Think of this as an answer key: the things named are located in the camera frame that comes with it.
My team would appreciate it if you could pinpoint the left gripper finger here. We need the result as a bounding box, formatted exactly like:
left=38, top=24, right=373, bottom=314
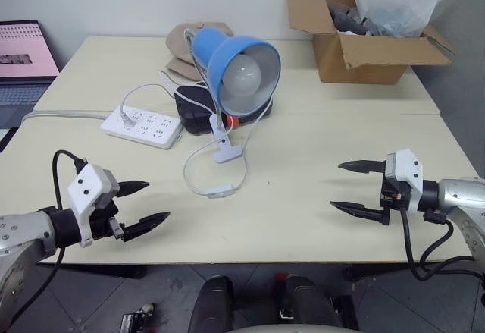
left=115, top=180, right=151, bottom=199
left=122, top=212, right=171, bottom=243

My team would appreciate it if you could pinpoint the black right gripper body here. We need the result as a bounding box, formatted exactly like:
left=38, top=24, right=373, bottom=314
left=379, top=172, right=412, bottom=213

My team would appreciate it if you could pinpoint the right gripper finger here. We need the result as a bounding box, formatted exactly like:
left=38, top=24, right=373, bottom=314
left=330, top=200, right=392, bottom=226
left=336, top=159, right=387, bottom=175

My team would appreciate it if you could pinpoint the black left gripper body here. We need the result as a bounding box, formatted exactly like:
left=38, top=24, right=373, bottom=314
left=89, top=197, right=126, bottom=241

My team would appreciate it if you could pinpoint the blue clip-on desk lamp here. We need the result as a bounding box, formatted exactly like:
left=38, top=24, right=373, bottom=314
left=184, top=27, right=282, bottom=165

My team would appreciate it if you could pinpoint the white power strip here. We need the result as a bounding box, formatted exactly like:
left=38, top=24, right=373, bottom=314
left=99, top=105, right=184, bottom=150

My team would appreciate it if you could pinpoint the dark rounded shape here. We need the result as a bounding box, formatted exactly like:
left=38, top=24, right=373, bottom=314
left=283, top=275, right=343, bottom=329
left=189, top=275, right=236, bottom=333

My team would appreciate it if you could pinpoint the brown cardboard box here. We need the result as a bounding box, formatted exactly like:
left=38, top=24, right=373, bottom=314
left=286, top=0, right=455, bottom=85

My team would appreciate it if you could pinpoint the dark grey crumpled material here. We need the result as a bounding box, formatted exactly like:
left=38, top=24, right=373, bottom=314
left=326, top=0, right=377, bottom=36

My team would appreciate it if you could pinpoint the white frosted light bulb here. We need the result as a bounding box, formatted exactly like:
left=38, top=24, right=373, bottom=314
left=221, top=54, right=263, bottom=97

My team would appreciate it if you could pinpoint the beige fabric hat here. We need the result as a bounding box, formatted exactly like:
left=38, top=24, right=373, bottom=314
left=164, top=21, right=234, bottom=81

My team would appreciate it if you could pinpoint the clear plastic bag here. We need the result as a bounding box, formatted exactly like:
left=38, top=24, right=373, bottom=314
left=354, top=0, right=456, bottom=39

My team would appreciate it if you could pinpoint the grey laptop with pink screen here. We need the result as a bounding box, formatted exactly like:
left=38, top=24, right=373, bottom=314
left=0, top=20, right=61, bottom=130

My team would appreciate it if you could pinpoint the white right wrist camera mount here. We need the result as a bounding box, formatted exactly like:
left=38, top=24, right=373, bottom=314
left=383, top=149, right=424, bottom=213

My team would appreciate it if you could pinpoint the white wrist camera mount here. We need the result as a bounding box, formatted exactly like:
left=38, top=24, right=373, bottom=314
left=383, top=149, right=424, bottom=213
left=67, top=163, right=119, bottom=249

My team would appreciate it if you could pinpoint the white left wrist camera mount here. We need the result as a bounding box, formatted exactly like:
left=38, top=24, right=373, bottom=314
left=67, top=163, right=119, bottom=249

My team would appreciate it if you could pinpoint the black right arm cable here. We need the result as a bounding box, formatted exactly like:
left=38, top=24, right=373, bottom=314
left=399, top=208, right=485, bottom=283

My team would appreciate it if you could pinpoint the white inline cord switch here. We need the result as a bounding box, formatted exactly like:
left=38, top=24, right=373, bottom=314
left=205, top=184, right=235, bottom=200

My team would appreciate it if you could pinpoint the grey power strip cable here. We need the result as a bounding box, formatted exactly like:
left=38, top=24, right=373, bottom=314
left=20, top=109, right=111, bottom=123

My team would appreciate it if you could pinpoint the white lamp power cord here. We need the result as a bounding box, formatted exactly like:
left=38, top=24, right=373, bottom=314
left=120, top=71, right=274, bottom=197

